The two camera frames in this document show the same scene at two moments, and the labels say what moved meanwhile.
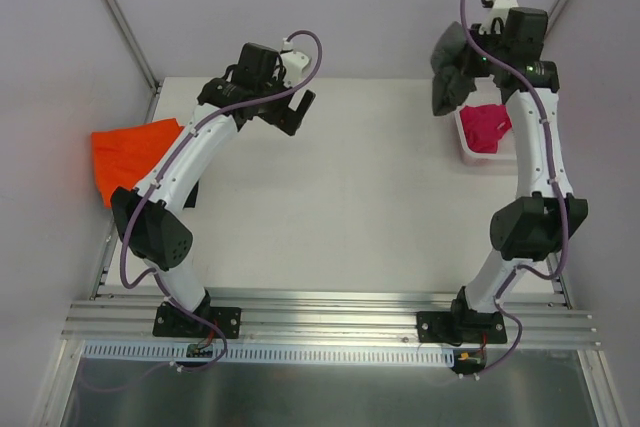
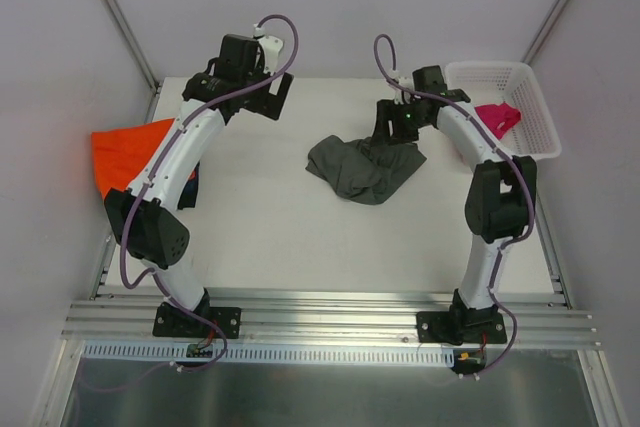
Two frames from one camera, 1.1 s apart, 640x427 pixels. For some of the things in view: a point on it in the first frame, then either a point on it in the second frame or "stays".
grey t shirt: x=452 y=80 → x=362 y=172
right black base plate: x=457 y=328 stays
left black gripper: x=286 y=114 → x=276 y=95
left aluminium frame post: x=127 y=24 stays
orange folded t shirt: x=123 y=155 stays
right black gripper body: x=470 y=53 → x=392 y=123
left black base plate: x=173 y=322 stays
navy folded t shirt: x=191 y=201 stays
